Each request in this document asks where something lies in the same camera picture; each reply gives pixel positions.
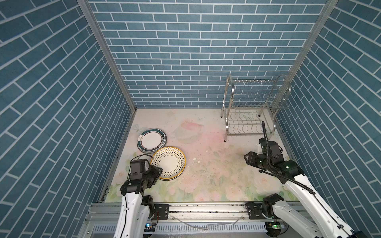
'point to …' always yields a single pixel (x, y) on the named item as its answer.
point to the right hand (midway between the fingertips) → (248, 157)
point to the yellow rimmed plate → (171, 160)
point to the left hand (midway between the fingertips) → (164, 169)
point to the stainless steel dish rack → (246, 104)
